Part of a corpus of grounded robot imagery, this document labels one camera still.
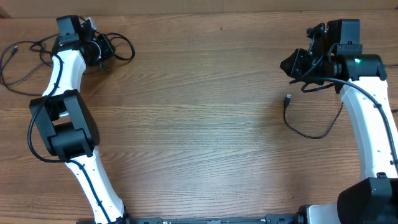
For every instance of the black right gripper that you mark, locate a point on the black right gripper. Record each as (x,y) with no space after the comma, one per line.
(294,71)

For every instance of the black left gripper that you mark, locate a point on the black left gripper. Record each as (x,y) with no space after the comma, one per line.
(110,50)

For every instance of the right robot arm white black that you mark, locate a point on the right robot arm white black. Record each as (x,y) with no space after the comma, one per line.
(335,59)

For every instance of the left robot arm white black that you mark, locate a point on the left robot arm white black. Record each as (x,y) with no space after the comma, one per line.
(65,124)

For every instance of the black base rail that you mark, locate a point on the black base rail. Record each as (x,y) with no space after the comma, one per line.
(242,220)

